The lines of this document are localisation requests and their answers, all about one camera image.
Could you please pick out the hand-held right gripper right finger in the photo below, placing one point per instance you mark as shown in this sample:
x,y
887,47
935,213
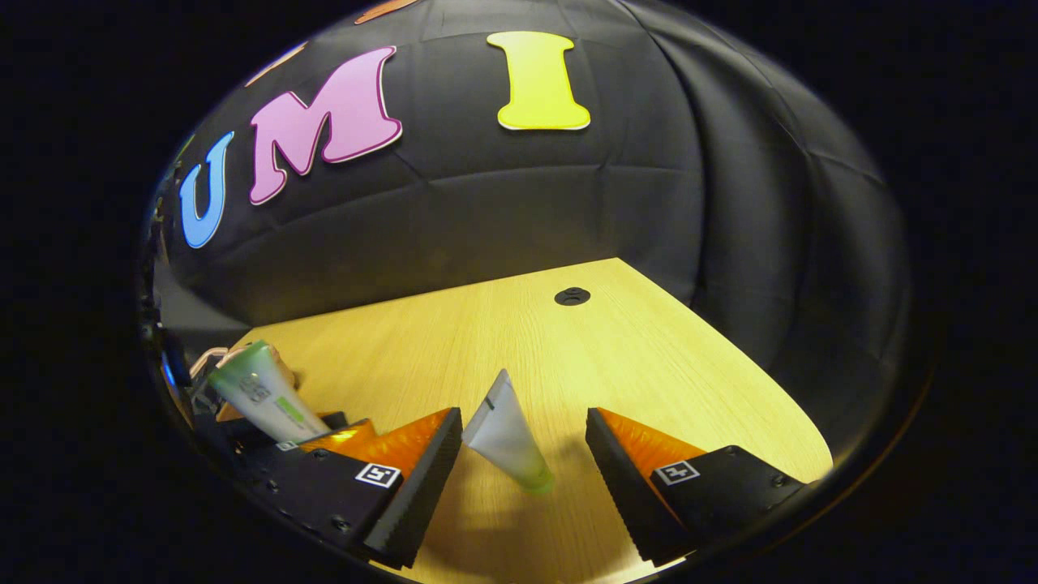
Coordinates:
x,y
624,495

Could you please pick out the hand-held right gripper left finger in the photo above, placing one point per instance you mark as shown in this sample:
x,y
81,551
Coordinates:
x,y
413,503

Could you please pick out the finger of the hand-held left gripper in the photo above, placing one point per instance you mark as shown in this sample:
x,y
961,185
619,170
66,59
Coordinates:
x,y
340,436

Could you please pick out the white skincare tube green label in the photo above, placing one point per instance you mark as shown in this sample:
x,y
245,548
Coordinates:
x,y
276,401

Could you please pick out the white skincare tube green cap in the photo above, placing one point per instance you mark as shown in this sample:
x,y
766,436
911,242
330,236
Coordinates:
x,y
507,438

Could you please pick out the black backdrop cloth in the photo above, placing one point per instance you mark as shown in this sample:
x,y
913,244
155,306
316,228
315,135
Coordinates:
x,y
527,195

